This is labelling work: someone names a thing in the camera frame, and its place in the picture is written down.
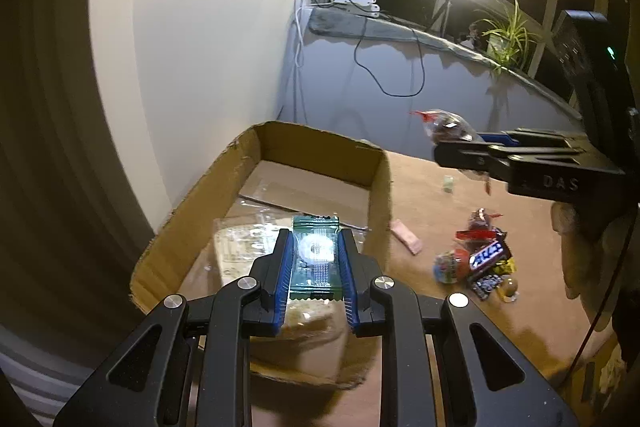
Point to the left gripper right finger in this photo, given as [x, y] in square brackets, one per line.
[445, 347]

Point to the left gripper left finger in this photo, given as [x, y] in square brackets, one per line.
[189, 357]

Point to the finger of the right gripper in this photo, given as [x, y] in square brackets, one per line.
[533, 138]
[491, 158]

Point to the red date bag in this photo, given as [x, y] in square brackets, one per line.
[440, 126]

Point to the clear bag dark snack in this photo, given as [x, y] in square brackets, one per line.
[483, 219]

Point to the green mint candy pack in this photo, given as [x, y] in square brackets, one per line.
[315, 273]

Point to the pink candy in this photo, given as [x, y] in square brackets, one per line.
[406, 237]

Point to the small red candy packet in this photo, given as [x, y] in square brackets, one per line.
[479, 235]

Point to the long Snickers bar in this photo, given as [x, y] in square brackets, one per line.
[487, 257]

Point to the black white patterned packet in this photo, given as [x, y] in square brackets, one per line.
[484, 286]

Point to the yellow candy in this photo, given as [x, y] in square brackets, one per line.
[505, 267]

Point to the large cracker pack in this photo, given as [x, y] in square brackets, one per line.
[262, 246]

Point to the small green candy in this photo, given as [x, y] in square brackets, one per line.
[448, 184]

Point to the potted spider plant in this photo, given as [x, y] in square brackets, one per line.
[509, 40]

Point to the brown cardboard box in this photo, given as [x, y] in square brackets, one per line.
[302, 169]

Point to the grey windowsill cloth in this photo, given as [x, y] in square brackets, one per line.
[336, 23]

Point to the white cabinet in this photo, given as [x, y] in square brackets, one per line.
[179, 79]

